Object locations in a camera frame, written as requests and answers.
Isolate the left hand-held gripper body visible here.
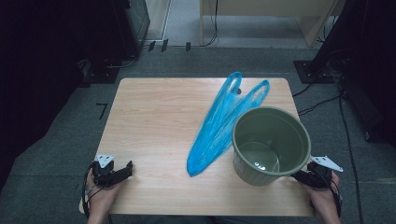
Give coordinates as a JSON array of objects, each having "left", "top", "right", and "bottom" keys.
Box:
[{"left": 92, "top": 154, "right": 116, "bottom": 188}]

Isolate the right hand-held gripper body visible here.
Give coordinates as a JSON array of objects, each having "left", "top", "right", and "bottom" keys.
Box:
[{"left": 306, "top": 155, "right": 345, "bottom": 189}]

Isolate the green plastic bucket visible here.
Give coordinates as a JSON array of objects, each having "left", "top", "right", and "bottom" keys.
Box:
[{"left": 231, "top": 105, "right": 312, "bottom": 187}]

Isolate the blue plastic bag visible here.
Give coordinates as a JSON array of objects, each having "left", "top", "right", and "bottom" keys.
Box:
[{"left": 186, "top": 71, "right": 271, "bottom": 178}]

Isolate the person's right hand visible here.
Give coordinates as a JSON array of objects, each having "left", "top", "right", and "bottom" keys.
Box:
[{"left": 303, "top": 172, "right": 342, "bottom": 218}]

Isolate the person's left hand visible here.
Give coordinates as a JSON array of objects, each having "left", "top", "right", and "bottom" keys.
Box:
[{"left": 84, "top": 169, "right": 125, "bottom": 218}]

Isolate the black curtain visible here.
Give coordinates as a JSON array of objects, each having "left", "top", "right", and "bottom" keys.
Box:
[
  {"left": 0, "top": 0, "right": 138, "bottom": 194},
  {"left": 311, "top": 0, "right": 396, "bottom": 147}
]

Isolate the glass door cabinet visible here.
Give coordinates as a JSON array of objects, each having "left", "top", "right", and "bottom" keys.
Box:
[{"left": 125, "top": 0, "right": 151, "bottom": 59}]

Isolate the light wooden desk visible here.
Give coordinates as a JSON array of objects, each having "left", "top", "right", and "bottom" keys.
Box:
[{"left": 199, "top": 0, "right": 347, "bottom": 49}]

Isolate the left hand-held gripper cable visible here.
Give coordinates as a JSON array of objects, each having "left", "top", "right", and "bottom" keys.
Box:
[{"left": 81, "top": 162, "right": 96, "bottom": 218}]

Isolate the hand-held gripper cable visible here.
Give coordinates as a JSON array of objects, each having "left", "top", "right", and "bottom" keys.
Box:
[
  {"left": 81, "top": 162, "right": 96, "bottom": 218},
  {"left": 330, "top": 178, "right": 343, "bottom": 217}
]

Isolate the right hand-held gripper cable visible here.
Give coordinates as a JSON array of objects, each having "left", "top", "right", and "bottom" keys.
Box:
[{"left": 330, "top": 178, "right": 343, "bottom": 217}]

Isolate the long black floor cable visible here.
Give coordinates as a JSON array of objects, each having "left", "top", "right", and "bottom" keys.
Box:
[{"left": 338, "top": 80, "right": 365, "bottom": 224}]

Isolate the black stand base plate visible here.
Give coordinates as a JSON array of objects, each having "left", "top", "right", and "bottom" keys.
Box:
[
  {"left": 78, "top": 58, "right": 120, "bottom": 88},
  {"left": 293, "top": 60, "right": 336, "bottom": 84}
]

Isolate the black cable under desk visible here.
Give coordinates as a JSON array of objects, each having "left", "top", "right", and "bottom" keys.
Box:
[{"left": 202, "top": 0, "right": 220, "bottom": 48}]

